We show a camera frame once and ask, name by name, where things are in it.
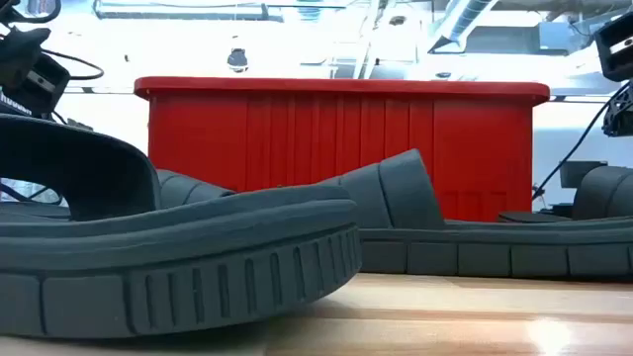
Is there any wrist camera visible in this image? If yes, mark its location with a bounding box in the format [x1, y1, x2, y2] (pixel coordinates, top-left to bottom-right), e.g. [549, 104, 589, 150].
[592, 14, 633, 83]
[17, 52, 71, 118]

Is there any black foam slide sandal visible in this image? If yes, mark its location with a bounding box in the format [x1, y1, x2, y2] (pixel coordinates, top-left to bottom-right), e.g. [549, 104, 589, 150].
[497, 165, 633, 223]
[0, 113, 363, 340]
[156, 169, 237, 210]
[318, 147, 633, 279]

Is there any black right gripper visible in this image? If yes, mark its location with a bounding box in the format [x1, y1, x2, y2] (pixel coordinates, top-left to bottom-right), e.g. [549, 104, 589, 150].
[600, 81, 633, 138]

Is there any silver ceiling duct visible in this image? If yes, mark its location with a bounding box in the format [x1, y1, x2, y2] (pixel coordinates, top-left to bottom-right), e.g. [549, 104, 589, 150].
[427, 0, 501, 54]

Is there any red plastic bin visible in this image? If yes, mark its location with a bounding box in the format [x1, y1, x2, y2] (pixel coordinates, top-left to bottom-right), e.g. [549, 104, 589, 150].
[133, 76, 551, 223]

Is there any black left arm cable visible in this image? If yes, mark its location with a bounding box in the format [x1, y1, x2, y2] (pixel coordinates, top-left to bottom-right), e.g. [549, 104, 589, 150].
[42, 47, 105, 82]

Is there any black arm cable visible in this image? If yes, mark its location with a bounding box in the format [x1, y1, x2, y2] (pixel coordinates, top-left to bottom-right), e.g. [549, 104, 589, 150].
[531, 81, 633, 202]
[42, 47, 105, 82]

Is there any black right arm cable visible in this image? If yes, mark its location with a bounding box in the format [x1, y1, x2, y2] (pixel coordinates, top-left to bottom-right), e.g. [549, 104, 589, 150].
[531, 81, 633, 202]

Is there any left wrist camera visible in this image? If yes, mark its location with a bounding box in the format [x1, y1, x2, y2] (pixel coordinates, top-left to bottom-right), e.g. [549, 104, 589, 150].
[17, 52, 71, 118]

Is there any black dome camera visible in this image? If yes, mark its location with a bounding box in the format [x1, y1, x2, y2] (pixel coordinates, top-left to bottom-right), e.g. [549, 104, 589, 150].
[226, 47, 249, 74]

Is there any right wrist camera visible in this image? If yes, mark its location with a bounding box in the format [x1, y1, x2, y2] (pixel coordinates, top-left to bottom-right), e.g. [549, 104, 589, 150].
[592, 14, 633, 83]

